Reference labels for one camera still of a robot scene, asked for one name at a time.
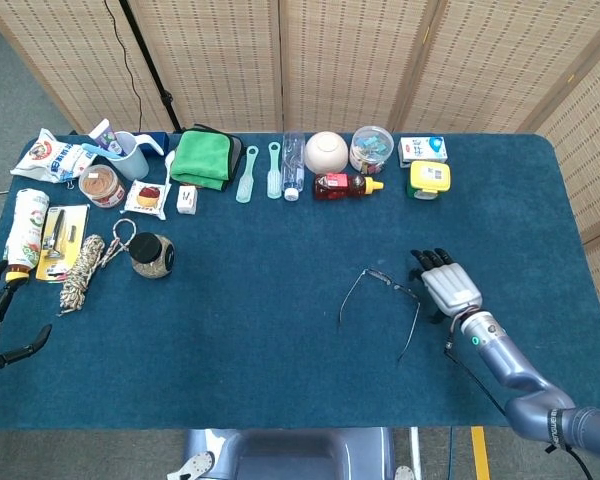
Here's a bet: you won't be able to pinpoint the upturned cream bowl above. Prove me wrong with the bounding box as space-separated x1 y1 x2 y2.
304 130 349 175

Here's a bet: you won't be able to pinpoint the black cable along right arm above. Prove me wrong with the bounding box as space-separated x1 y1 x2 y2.
442 339 594 480

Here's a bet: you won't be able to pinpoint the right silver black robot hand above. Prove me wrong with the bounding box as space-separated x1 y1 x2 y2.
408 247 484 325

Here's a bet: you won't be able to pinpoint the white cake snack packet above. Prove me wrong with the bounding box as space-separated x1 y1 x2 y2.
123 178 173 222

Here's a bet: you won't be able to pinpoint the mint green brush long handle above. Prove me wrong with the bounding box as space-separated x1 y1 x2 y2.
235 145 260 204

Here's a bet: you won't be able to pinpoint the silver table leg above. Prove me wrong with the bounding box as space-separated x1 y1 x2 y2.
408 426 423 480

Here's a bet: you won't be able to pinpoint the wire-frame eyeglasses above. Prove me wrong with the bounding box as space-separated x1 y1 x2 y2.
337 267 422 363

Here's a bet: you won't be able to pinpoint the light blue plastic mug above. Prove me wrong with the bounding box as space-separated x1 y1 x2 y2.
110 130 166 182

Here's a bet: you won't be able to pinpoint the light blue toothbrush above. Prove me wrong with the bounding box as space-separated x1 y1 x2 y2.
81 142 129 160

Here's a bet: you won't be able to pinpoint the small white cardboard box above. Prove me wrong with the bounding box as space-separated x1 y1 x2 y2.
176 184 200 216

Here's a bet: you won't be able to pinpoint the folded green grey towel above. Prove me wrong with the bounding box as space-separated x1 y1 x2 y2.
169 124 245 192

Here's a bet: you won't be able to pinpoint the thin black hanging cable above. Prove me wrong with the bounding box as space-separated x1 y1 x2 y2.
103 0 144 132

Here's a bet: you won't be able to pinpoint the braided multicolour rope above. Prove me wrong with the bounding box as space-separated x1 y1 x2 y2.
57 218 138 316

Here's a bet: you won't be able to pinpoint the purple white toothpaste tube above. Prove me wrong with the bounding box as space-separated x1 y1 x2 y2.
88 118 127 157

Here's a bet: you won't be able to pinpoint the razor in yellow blister pack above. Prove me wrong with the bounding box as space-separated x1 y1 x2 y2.
34 203 90 284

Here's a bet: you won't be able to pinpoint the bamboo folding screen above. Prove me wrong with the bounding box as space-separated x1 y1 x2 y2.
0 0 600 351

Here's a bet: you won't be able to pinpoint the white bottle with yellow cap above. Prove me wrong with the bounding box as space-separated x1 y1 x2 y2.
2 188 51 285

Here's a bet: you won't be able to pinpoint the honey bottle with yellow cap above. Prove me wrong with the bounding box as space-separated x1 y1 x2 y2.
313 172 385 202

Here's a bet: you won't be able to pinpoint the clear plastic water bottle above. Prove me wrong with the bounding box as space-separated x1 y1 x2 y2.
281 131 307 202

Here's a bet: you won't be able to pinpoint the white blue milk carton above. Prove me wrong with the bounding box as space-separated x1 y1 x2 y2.
397 135 450 169

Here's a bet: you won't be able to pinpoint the yellow floor tape strip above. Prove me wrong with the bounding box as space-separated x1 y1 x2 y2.
470 426 491 480

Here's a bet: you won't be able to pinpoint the white bag with blue print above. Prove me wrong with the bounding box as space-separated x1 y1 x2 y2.
9 127 99 185

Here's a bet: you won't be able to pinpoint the clear snack jar red label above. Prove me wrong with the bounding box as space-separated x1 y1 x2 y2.
78 163 127 209

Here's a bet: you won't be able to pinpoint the glass jar with black lid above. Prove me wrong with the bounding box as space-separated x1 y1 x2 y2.
128 231 176 279

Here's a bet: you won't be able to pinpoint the clear jar of binder clips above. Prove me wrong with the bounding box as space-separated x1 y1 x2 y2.
348 125 396 176

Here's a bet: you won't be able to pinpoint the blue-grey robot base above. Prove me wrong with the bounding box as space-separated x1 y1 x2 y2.
182 427 396 480

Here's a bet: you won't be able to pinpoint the black tripod pole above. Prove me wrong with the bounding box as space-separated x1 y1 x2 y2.
118 0 184 134

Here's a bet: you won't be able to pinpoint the green tub with yellow lid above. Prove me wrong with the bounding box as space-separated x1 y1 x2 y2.
406 160 452 202

